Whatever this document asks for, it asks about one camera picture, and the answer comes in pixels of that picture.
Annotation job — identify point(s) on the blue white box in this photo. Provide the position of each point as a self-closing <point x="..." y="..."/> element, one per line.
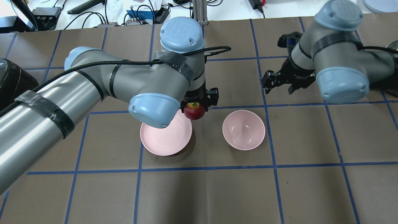
<point x="146" y="14"/>

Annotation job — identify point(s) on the pink plate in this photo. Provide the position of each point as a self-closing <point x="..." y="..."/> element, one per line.
<point x="170" y="140"/>

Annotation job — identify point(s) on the black handheld tool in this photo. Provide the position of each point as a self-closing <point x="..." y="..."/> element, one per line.
<point x="85" y="6"/>

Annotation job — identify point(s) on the blue plate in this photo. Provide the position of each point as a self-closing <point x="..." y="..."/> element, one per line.
<point x="382" y="6"/>

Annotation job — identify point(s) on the aluminium frame post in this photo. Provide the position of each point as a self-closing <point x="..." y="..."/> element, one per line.
<point x="200" y="11"/>

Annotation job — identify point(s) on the pink bowl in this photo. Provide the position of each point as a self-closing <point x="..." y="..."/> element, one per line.
<point x="243" y="130"/>

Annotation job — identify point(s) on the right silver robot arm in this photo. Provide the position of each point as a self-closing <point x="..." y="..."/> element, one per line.
<point x="329" y="53"/>

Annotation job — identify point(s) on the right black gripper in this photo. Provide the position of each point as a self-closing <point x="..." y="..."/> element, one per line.
<point x="296" y="73"/>

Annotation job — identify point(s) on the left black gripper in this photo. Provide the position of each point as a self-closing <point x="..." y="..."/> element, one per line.
<point x="199" y="93"/>

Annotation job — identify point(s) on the red yellow apple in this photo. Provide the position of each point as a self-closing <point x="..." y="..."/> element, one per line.
<point x="194" y="111"/>

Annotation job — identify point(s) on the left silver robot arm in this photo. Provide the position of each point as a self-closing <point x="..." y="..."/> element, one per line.
<point x="155" y="91"/>

